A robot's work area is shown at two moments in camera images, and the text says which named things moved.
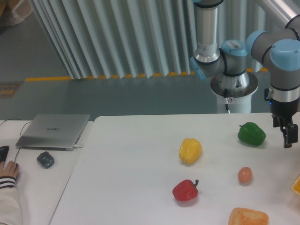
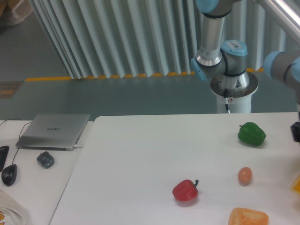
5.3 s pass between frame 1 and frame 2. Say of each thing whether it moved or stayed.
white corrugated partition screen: stayed
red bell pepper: stayed
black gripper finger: moved
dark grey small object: stayed
